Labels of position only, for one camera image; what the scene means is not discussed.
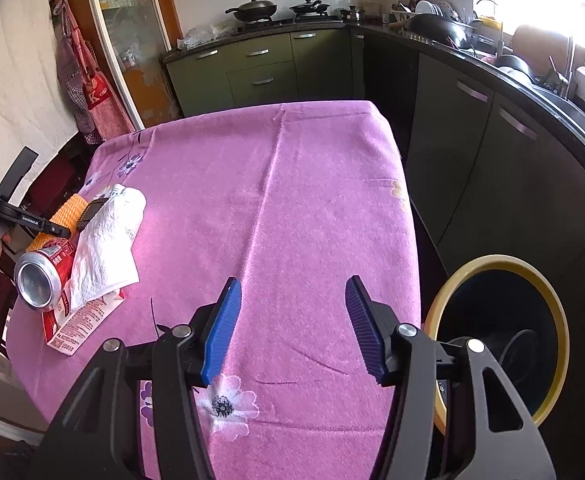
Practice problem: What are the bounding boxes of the clear plastic bags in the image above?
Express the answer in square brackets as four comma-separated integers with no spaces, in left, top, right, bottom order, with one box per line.
[177,22,233,51]

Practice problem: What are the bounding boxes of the black wok with lid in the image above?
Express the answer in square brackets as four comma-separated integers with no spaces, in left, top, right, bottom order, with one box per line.
[225,0,279,23]

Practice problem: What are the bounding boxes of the straight steel faucet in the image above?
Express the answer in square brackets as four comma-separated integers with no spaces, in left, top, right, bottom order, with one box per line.
[547,35,576,98]

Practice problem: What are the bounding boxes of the red aluminium can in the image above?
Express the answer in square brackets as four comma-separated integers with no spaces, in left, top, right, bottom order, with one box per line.
[15,242,80,309]

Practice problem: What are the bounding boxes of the orange knitted cloth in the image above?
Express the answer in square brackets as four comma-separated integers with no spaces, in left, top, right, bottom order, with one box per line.
[25,192,90,256]

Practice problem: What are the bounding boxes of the black frying pan with lid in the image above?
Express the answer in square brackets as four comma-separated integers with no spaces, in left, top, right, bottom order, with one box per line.
[289,0,332,17]

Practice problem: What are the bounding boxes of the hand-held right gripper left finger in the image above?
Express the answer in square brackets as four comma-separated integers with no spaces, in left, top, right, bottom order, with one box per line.
[37,276,243,480]

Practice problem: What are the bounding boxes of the red checked apron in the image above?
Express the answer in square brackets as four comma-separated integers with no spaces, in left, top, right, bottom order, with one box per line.
[51,0,136,147]

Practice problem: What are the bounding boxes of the dark sink counter cabinets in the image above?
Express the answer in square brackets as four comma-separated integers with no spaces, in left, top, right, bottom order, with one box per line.
[363,35,585,311]

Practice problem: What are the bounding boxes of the dish rack with plates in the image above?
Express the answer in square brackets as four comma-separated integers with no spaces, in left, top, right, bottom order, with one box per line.
[393,0,458,26]

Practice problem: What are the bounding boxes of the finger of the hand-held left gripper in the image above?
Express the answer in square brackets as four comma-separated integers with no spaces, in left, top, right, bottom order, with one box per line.
[0,147,39,206]
[76,198,110,234]

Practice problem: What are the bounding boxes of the green lower cabinets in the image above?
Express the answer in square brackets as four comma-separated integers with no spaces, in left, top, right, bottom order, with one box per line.
[165,27,366,118]

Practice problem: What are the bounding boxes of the brown cutting board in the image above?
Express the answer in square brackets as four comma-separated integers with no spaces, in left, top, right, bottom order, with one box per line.
[510,24,573,68]

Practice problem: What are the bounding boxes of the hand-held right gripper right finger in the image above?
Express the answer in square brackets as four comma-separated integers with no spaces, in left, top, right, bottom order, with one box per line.
[345,275,558,480]

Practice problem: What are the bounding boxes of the large black wok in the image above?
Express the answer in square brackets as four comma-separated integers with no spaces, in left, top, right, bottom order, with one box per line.
[405,12,476,48]

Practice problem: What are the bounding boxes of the glass sliding door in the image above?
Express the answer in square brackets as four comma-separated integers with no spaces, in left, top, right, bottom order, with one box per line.
[81,0,183,128]

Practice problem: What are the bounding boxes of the red and white paper carton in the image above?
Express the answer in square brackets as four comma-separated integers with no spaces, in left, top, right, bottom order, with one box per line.
[42,240,126,357]

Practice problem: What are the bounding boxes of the black pot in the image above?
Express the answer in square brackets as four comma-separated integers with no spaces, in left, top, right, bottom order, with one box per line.
[495,54,533,83]

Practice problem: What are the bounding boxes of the white hanging sheet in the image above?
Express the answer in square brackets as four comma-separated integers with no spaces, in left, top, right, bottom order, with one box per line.
[0,0,80,196]

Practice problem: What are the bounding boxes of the wooden chair with red cushion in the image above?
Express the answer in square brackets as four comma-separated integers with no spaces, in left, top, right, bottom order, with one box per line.
[27,132,98,221]

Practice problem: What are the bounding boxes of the pink floral tablecloth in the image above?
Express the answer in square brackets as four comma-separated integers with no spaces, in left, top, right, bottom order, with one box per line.
[5,100,423,480]

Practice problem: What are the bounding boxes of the black bin with yellow rim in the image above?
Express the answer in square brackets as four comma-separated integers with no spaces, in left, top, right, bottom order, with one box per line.
[423,254,571,433]

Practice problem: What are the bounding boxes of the white paper towel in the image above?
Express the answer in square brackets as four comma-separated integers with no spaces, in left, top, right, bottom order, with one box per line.
[70,185,147,312]

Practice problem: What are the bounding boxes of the black gas stove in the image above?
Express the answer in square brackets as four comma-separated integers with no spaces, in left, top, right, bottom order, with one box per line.
[235,16,346,31]

